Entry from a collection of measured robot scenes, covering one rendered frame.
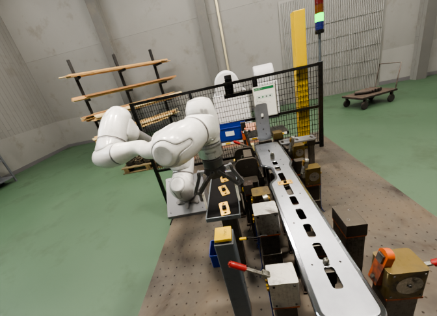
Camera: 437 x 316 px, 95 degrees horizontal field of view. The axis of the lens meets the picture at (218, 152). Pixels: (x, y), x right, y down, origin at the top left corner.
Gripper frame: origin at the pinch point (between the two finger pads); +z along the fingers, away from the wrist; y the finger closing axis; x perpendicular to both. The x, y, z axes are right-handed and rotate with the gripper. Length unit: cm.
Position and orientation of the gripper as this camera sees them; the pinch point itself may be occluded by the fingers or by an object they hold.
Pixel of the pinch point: (222, 200)
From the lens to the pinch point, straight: 84.1
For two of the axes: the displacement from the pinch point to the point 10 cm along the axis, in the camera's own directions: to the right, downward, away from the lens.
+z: 2.0, 9.0, 3.8
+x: -1.3, -3.6, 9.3
